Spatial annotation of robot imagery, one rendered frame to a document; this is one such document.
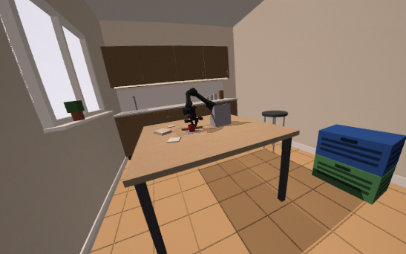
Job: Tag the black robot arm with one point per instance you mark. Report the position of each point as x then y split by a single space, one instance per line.
193 92

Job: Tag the beige rectangular block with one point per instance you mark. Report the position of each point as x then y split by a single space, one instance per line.
162 131

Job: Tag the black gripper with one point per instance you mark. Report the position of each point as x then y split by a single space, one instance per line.
193 117

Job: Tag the red cup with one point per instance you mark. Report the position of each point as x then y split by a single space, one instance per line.
191 127

